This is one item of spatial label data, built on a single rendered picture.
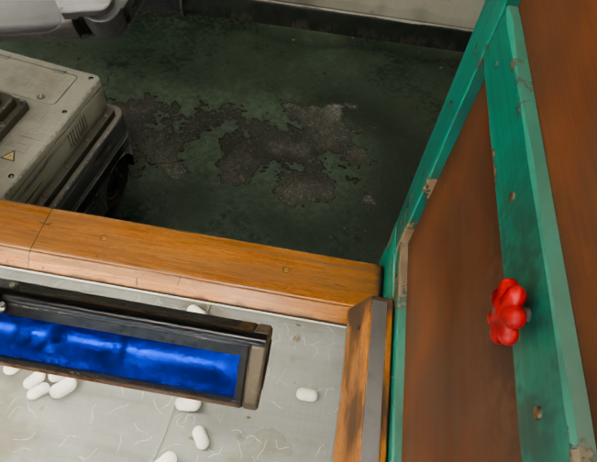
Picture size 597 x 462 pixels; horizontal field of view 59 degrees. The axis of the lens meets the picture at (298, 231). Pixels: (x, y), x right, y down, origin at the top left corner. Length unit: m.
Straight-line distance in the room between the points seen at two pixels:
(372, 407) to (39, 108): 1.26
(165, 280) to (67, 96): 0.89
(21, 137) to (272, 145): 0.96
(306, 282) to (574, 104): 0.59
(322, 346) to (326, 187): 1.22
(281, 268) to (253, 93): 1.55
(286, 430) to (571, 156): 0.58
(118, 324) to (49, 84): 1.31
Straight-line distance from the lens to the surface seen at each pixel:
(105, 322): 0.48
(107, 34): 0.83
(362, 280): 0.90
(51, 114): 1.63
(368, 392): 0.72
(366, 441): 0.70
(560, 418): 0.32
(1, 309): 0.51
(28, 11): 0.82
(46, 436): 0.86
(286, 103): 2.33
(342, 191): 2.02
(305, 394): 0.82
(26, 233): 1.00
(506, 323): 0.35
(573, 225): 0.36
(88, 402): 0.86
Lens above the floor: 1.53
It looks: 54 degrees down
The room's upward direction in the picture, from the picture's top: 9 degrees clockwise
